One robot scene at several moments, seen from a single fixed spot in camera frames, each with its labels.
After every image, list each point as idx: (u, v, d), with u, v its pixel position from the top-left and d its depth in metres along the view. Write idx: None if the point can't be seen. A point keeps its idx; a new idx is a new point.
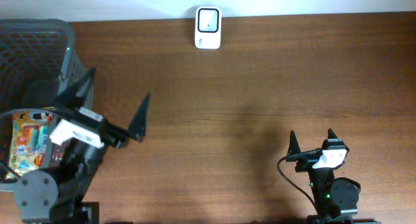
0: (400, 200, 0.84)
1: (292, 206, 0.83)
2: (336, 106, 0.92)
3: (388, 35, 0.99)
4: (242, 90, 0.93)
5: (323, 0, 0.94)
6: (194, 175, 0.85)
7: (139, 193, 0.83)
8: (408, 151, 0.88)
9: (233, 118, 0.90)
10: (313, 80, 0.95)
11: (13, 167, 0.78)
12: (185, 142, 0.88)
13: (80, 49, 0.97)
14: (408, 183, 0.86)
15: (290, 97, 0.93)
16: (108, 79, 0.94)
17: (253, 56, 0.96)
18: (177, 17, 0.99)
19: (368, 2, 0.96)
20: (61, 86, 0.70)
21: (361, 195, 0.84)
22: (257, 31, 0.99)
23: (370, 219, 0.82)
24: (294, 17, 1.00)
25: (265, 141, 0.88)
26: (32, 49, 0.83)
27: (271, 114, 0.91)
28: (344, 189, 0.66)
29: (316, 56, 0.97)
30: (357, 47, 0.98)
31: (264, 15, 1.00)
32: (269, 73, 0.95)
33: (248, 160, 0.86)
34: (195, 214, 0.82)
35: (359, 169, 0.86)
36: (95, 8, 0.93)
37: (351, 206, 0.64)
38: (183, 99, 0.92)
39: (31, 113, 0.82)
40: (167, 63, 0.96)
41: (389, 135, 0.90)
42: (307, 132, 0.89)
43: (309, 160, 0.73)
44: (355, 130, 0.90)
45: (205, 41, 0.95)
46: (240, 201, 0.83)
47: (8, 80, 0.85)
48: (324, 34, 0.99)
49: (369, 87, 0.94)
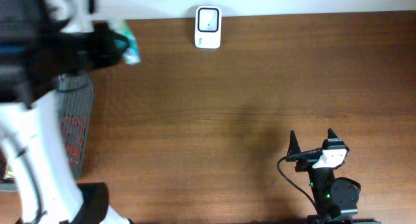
0: (400, 200, 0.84)
1: (292, 206, 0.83)
2: (336, 106, 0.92)
3: (387, 35, 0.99)
4: (243, 90, 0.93)
5: (323, 0, 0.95)
6: (194, 174, 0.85)
7: (138, 193, 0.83)
8: (408, 151, 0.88)
9: (233, 118, 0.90)
10: (313, 80, 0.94)
11: None
12: (185, 142, 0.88)
13: None
14: (408, 182, 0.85)
15: (290, 97, 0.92)
16: (108, 79, 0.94)
17: (253, 56, 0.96)
18: (176, 16, 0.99)
19: (368, 2, 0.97)
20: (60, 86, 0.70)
21: (361, 195, 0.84)
22: (257, 30, 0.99)
23: (371, 219, 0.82)
24: (294, 17, 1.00)
25: (265, 141, 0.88)
26: None
27: (271, 114, 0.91)
28: (344, 189, 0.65)
29: (316, 55, 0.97)
30: (357, 47, 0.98)
31: (263, 14, 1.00)
32: (269, 72, 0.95)
33: (248, 160, 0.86)
34: (196, 213, 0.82)
35: (359, 169, 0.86)
36: None
37: (351, 206, 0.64)
38: (183, 99, 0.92)
39: None
40: (167, 62, 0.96)
41: (389, 134, 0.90)
42: (307, 132, 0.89)
43: (309, 160, 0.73)
44: (355, 130, 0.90)
45: (205, 41, 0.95)
46: (240, 200, 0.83)
47: None
48: (323, 33, 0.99)
49: (369, 87, 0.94)
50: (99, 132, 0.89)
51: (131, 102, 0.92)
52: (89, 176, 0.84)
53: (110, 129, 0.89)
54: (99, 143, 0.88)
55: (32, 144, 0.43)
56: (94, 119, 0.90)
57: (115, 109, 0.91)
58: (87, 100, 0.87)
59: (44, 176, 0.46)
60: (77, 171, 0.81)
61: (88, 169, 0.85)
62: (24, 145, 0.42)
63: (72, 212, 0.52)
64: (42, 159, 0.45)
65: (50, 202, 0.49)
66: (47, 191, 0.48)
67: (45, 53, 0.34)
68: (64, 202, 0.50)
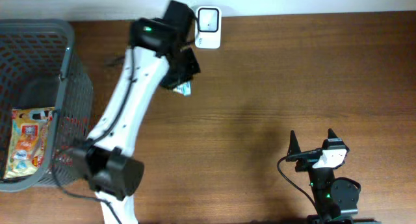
0: (401, 200, 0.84)
1: (292, 206, 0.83)
2: (336, 106, 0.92)
3: (388, 35, 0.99)
4: (243, 90, 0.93)
5: (323, 0, 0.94)
6: (194, 174, 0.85)
7: (138, 193, 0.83)
8: (408, 151, 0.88)
9: (233, 118, 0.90)
10: (313, 80, 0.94)
11: (10, 167, 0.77)
12: (185, 141, 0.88)
13: (81, 49, 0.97)
14: (408, 182, 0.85)
15: (290, 97, 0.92)
16: None
17: (253, 55, 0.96)
18: None
19: (368, 2, 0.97)
20: (60, 86, 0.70)
21: (361, 195, 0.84)
22: (257, 30, 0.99)
23: (371, 219, 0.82)
24: (294, 17, 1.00)
25: (265, 140, 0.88)
26: (31, 49, 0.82)
27: (271, 114, 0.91)
28: (344, 189, 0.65)
29: (316, 55, 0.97)
30: (357, 47, 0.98)
31: (263, 14, 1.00)
32: (269, 72, 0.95)
33: (248, 160, 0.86)
34: (195, 213, 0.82)
35: (359, 169, 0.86)
36: (96, 7, 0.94)
37: (351, 206, 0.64)
38: (184, 99, 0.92)
39: (31, 113, 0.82)
40: None
41: (389, 134, 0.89)
42: (307, 132, 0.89)
43: (309, 160, 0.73)
44: (355, 130, 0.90)
45: (205, 41, 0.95)
46: (240, 200, 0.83)
47: (7, 80, 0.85)
48: (324, 33, 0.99)
49: (369, 86, 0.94)
50: None
51: None
52: None
53: None
54: None
55: (141, 79, 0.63)
56: (94, 119, 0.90)
57: None
58: (87, 101, 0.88)
59: (137, 100, 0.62)
60: None
61: None
62: (137, 77, 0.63)
63: (128, 142, 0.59)
64: (142, 91, 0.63)
65: (120, 126, 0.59)
66: (125, 115, 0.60)
67: (166, 44, 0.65)
68: (129, 133, 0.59)
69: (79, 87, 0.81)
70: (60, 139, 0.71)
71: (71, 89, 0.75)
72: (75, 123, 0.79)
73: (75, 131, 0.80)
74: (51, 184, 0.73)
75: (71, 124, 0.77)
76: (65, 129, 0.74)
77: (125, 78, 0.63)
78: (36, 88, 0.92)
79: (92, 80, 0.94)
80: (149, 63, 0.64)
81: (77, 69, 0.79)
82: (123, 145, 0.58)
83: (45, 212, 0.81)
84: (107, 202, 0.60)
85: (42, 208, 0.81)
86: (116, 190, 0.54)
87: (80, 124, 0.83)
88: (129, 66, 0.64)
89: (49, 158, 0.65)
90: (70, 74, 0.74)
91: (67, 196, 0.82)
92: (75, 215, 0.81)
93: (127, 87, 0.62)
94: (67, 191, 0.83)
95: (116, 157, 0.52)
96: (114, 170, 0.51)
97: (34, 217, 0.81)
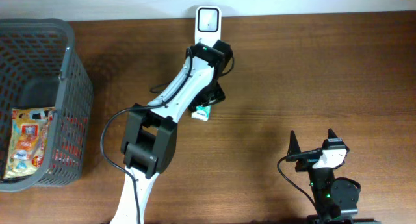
0: (400, 200, 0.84)
1: (292, 206, 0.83)
2: (335, 106, 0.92)
3: (388, 35, 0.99)
4: (243, 90, 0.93)
5: (322, 0, 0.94)
6: (194, 174, 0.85)
7: None
8: (407, 151, 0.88)
9: (233, 118, 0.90)
10: (313, 80, 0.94)
11: (10, 167, 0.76)
12: (185, 141, 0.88)
13: (81, 49, 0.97)
14: (407, 182, 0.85)
15: (290, 97, 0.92)
16: (108, 79, 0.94)
17: (253, 55, 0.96)
18: (176, 16, 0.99)
19: (368, 2, 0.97)
20: (60, 86, 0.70)
21: (361, 195, 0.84)
22: (257, 30, 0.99)
23: (370, 219, 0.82)
24: (294, 17, 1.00)
25: (265, 140, 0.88)
26: (31, 49, 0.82)
27: (271, 114, 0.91)
28: (344, 189, 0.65)
29: (316, 55, 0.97)
30: (357, 47, 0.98)
31: (263, 14, 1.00)
32: (269, 72, 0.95)
33: (249, 160, 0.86)
34: (195, 214, 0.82)
35: (359, 169, 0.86)
36: (95, 7, 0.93)
37: (351, 206, 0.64)
38: None
39: (30, 113, 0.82)
40: (168, 62, 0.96)
41: (389, 134, 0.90)
42: (307, 132, 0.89)
43: (309, 160, 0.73)
44: (355, 130, 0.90)
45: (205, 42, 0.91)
46: (240, 200, 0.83)
47: (7, 80, 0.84)
48: (324, 33, 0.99)
49: (368, 86, 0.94)
50: (99, 132, 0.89)
51: (131, 101, 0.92)
52: (89, 176, 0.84)
53: (110, 128, 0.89)
54: (100, 143, 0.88)
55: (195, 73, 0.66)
56: (94, 119, 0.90)
57: (115, 109, 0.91)
58: (86, 100, 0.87)
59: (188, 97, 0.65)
60: (77, 171, 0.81)
61: (88, 169, 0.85)
62: (194, 74, 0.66)
63: (178, 119, 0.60)
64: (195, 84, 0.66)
65: (173, 104, 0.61)
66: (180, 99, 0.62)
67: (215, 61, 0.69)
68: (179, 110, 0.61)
69: (79, 87, 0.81)
70: (60, 139, 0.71)
71: (71, 89, 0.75)
72: (74, 123, 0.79)
73: (75, 131, 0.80)
74: (50, 184, 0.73)
75: (71, 124, 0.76)
76: (65, 129, 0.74)
77: (183, 72, 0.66)
78: (36, 87, 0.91)
79: (92, 80, 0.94)
80: (204, 67, 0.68)
81: (77, 69, 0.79)
82: (175, 119, 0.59)
83: (45, 212, 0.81)
84: (134, 178, 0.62)
85: (42, 208, 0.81)
86: (150, 160, 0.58)
87: (79, 124, 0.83)
88: (186, 67, 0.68)
89: (49, 158, 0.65)
90: (70, 74, 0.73)
91: (67, 196, 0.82)
92: (75, 215, 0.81)
93: (181, 78, 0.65)
94: (67, 191, 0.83)
95: (166, 123, 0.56)
96: (161, 133, 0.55)
97: (34, 217, 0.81)
